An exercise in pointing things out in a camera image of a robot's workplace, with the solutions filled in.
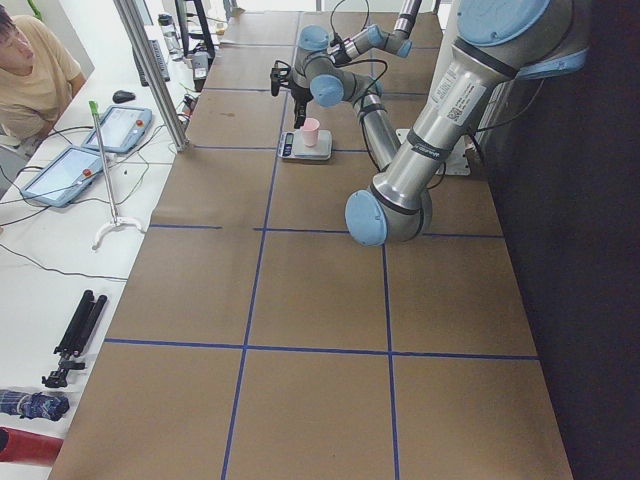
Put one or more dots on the water bottle on desk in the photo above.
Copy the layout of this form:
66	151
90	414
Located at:
169	32

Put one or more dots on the near teach pendant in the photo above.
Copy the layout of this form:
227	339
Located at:
64	178

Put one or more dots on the seated person beige shirt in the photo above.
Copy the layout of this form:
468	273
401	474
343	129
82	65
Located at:
39	77

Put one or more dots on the pink plastic cup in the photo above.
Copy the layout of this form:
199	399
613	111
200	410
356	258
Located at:
310	131

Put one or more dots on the teach pendant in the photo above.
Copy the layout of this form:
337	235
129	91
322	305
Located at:
64	178
122	127

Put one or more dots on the digital kitchen scale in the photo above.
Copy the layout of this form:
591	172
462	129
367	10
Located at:
292	147

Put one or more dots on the green tipped reacher stick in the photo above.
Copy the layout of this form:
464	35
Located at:
117	222

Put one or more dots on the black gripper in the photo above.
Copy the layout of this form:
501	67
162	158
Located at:
299	96

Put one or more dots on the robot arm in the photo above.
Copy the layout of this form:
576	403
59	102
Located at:
495	42
397	42

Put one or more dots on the aluminium frame post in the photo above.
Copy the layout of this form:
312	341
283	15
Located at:
143	52

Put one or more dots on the red cylinder object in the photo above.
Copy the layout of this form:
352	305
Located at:
23	447

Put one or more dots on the far teach pendant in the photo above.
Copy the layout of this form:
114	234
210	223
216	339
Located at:
122	127

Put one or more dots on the black computer mouse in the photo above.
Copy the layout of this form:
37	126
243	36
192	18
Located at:
123	96

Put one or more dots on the blue folded umbrella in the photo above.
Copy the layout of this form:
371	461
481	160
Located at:
33	405

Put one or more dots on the black folded tripod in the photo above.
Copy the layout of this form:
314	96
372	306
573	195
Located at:
75	339

